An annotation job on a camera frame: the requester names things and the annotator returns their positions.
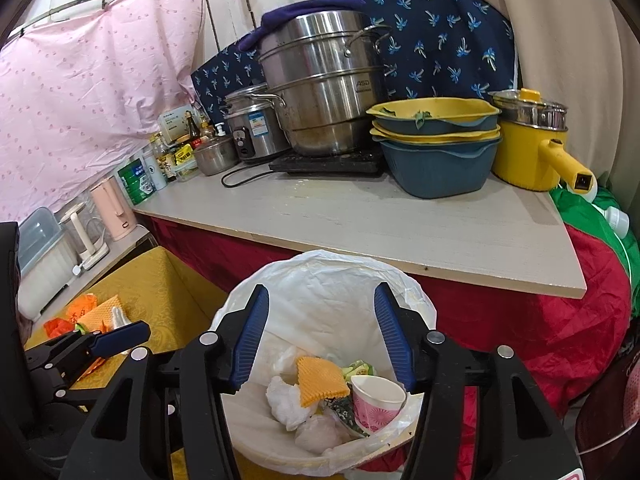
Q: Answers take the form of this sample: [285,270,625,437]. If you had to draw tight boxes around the red plastic bag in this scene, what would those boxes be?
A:
[44,316,76,339]

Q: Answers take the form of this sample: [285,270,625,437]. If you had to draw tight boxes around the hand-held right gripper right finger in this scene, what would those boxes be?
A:
[374,281,583,480]

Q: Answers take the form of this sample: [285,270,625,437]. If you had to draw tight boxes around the beige curtain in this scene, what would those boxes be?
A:
[472,0,640,191]

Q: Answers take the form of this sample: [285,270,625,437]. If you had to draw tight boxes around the yellow patterned tablecloth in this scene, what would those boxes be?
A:
[25,245,261,480]

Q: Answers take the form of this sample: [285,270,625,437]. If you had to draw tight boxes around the purple cloth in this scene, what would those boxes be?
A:
[237,0,368,53]

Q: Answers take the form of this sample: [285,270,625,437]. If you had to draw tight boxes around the pink dotted cloth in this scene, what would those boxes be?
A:
[0,0,208,226]

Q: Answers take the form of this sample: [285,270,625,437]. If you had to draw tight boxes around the orange plastic bag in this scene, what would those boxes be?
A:
[70,294,101,326]

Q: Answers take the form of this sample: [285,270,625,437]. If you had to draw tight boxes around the black induction cooker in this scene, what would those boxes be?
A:
[269,150,386,177]

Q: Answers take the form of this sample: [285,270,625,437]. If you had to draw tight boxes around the pink electric kettle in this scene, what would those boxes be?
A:
[89,176,137,241]

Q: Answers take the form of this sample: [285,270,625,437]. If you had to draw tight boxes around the black power cable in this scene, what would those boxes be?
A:
[221,164,281,188]

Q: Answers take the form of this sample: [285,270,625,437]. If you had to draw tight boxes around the white tissue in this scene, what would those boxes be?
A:
[265,375,318,431]

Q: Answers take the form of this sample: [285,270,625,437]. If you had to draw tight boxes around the green cloth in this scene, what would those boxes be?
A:
[549,185,640,321]

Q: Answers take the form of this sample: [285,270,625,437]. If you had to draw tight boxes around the white and green box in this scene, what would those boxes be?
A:
[157,105,198,141]

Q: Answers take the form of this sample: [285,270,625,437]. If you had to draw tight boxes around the small steel pot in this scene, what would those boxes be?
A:
[192,135,240,177]

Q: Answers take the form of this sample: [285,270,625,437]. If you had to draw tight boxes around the dark green snack packet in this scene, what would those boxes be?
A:
[320,395,371,441]

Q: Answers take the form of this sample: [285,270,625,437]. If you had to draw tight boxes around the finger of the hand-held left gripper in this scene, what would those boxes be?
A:
[37,360,113,411]
[25,321,152,377]

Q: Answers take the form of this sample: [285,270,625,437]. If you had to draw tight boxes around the large steel steamer pot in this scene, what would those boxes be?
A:
[257,10,393,157]

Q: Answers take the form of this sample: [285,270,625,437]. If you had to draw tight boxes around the pink floral paper cup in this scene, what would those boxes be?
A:
[350,374,408,436]

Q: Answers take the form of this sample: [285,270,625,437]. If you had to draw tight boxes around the yellow-green printed plastic bag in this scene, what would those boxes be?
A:
[340,360,376,378]

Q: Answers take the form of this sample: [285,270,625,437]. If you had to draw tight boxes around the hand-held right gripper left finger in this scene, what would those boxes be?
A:
[62,284,271,480]

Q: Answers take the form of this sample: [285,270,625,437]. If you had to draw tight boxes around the white plastic bottle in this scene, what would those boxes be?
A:
[600,206,631,237]
[575,170,608,204]

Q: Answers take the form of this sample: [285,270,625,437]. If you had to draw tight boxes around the steel rice cooker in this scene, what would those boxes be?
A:
[221,85,293,165]

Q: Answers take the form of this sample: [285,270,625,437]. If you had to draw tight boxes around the white dish rack clear lid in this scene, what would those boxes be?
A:
[15,207,81,318]

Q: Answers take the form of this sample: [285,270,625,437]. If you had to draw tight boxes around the green can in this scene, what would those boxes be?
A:
[117,157,156,206]

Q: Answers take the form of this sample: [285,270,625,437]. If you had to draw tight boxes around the clear food container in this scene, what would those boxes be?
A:
[175,157,203,181]

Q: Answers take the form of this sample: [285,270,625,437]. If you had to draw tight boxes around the navy printed cloth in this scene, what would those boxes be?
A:
[190,0,518,126]

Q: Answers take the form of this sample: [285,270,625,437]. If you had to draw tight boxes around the white electric kettle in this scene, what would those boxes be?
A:
[55,202,111,271]

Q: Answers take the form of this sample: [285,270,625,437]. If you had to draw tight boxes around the green vegetable leaves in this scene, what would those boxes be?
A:
[380,102,436,128]

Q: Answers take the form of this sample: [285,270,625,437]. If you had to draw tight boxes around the yellow electric pot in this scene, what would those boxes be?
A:
[489,87,598,205]

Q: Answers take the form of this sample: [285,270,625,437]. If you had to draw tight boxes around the white lined trash bin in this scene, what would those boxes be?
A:
[209,250,438,478]

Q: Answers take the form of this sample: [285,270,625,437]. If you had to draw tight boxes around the blue and yellow basin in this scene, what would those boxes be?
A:
[370,125,502,145]
[377,134,502,199]
[366,97,502,136]

